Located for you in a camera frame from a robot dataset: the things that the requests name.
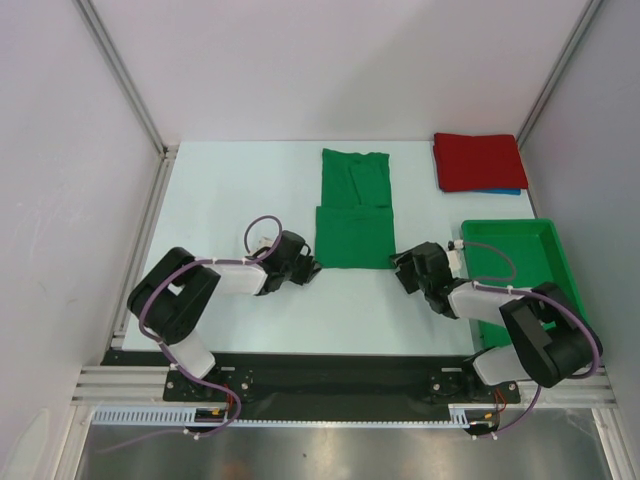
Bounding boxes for green t shirt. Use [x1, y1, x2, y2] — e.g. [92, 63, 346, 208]
[315, 148, 396, 270]

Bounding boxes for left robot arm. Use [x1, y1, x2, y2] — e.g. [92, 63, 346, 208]
[126, 230, 322, 400]

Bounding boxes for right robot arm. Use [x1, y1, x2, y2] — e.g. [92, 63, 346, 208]
[390, 240, 603, 401]

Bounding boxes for green plastic bin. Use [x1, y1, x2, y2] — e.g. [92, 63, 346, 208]
[460, 218, 594, 351]

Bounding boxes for folded red t shirt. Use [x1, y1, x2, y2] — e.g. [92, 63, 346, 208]
[433, 132, 529, 193]

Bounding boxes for folded blue t shirt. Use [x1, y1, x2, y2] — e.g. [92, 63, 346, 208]
[474, 188, 522, 196]

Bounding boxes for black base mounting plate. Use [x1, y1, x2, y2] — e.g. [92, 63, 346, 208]
[99, 349, 521, 422]

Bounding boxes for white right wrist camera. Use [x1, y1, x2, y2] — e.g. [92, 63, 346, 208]
[446, 239, 464, 273]

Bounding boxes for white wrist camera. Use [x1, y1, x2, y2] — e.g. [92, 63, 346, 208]
[446, 239, 464, 273]
[252, 236, 274, 255]

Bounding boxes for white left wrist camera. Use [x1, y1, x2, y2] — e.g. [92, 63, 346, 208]
[252, 236, 274, 255]

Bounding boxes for grey slotted cable duct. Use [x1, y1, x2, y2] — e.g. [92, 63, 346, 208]
[92, 403, 501, 430]

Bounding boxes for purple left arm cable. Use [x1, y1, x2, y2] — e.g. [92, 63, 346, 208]
[97, 215, 284, 454]

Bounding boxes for right aluminium frame post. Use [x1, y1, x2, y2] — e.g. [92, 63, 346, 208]
[516, 0, 607, 149]

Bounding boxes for aluminium frame post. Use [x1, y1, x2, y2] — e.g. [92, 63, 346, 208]
[73, 0, 167, 156]
[516, 0, 607, 149]

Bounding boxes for aluminium left side rail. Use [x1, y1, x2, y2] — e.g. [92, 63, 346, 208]
[106, 145, 180, 350]

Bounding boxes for aluminium rail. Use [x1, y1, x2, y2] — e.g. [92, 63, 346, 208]
[106, 145, 180, 350]
[71, 366, 617, 409]

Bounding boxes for aluminium front rail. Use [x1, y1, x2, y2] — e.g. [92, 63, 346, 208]
[71, 366, 617, 409]

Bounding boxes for left aluminium frame post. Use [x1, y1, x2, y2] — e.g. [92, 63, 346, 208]
[73, 0, 167, 156]

